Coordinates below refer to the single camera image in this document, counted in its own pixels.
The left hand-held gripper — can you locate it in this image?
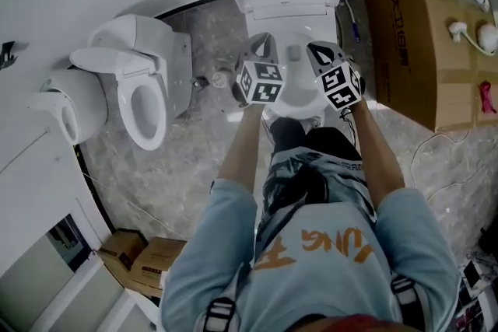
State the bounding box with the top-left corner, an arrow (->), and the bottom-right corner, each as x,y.
232,32 -> 287,108

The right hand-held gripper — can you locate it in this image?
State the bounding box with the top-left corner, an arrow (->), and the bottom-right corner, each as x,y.
306,42 -> 366,112

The person's right forearm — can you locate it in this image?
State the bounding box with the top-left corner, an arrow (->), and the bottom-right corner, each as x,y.
348,100 -> 405,207

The person's left forearm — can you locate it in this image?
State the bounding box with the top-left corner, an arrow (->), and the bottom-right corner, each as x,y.
217,103 -> 275,194

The elongated white toilet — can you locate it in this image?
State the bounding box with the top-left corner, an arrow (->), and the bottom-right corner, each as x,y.
69,14 -> 194,152

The rounded white toilet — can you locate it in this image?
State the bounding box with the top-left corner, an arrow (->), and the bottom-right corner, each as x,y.
26,68 -> 108,145

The white and blue brush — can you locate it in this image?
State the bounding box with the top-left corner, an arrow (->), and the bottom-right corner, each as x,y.
345,0 -> 361,44

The large cardboard box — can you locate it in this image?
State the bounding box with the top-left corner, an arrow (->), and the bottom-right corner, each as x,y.
365,0 -> 498,133

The red ribbon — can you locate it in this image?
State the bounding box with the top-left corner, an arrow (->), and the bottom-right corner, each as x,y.
478,80 -> 497,114

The light blue printed t-shirt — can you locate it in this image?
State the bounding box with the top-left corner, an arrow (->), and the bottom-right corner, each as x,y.
159,150 -> 462,332

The light brown cardboard box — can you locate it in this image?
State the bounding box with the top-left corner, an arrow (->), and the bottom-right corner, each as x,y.
130,236 -> 188,299

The dark brown cardboard box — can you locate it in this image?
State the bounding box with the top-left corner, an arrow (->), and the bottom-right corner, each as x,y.
96,229 -> 149,273

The dark cluttered shelf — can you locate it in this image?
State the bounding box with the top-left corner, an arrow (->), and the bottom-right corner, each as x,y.
454,225 -> 498,332

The white framed glass cabinet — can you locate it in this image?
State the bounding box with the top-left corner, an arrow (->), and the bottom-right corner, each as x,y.
0,213 -> 129,332

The white cable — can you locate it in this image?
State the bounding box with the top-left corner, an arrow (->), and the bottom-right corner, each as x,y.
410,130 -> 498,203

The white hose with fittings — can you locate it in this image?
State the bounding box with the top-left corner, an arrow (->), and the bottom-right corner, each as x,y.
447,21 -> 498,55

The black wall hook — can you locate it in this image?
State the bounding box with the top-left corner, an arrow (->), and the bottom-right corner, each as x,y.
0,41 -> 19,71

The black and grey harness strap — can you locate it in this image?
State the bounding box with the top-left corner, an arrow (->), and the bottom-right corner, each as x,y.
202,297 -> 237,332
391,275 -> 423,320

